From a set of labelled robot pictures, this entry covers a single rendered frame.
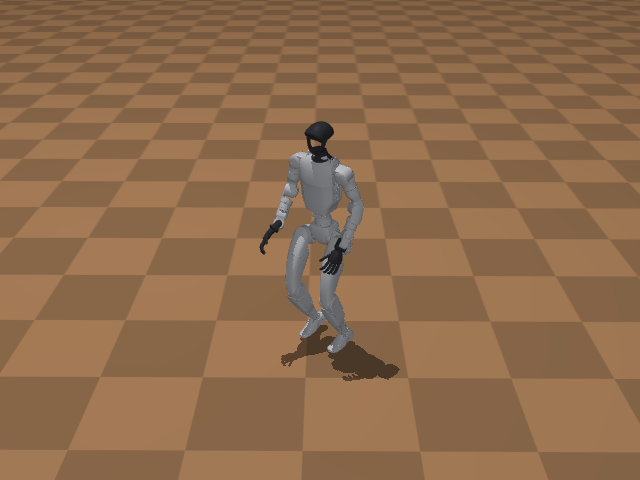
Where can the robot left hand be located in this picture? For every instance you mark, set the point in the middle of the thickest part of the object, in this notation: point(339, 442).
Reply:
point(335, 257)

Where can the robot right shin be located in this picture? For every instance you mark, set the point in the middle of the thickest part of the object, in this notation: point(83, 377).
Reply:
point(305, 304)

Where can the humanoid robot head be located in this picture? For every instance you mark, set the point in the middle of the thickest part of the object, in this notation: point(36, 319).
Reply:
point(319, 131)

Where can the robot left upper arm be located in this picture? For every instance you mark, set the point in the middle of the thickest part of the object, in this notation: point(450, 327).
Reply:
point(345, 177)

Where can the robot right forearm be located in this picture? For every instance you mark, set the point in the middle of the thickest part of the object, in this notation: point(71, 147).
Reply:
point(283, 209)

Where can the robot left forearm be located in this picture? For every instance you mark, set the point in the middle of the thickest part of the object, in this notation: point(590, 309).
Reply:
point(350, 227)

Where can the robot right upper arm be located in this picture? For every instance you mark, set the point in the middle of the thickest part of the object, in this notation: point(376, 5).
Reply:
point(291, 189)

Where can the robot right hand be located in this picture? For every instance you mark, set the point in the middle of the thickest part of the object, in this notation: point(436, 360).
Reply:
point(273, 228)

